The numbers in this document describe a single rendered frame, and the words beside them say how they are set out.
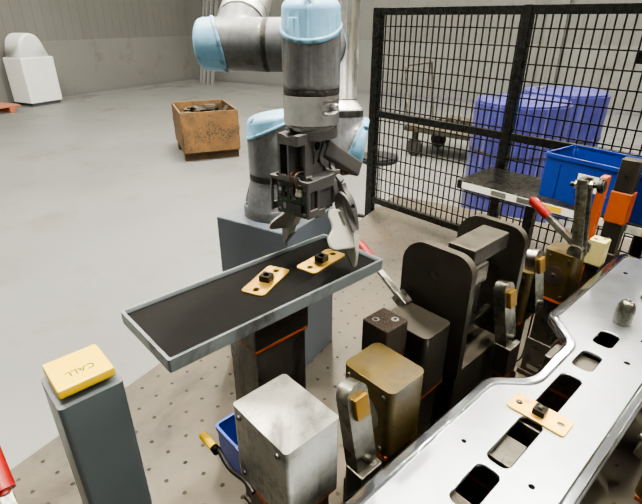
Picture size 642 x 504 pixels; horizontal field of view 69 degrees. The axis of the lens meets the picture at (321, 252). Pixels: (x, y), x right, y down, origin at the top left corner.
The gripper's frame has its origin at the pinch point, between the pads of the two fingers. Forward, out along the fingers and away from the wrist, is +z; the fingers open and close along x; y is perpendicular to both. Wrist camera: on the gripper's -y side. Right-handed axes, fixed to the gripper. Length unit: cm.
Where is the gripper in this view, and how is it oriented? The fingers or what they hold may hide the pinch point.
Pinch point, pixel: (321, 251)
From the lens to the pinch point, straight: 74.8
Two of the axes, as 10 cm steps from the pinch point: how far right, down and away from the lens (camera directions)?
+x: 7.9, 2.7, -5.5
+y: -6.2, 3.5, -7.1
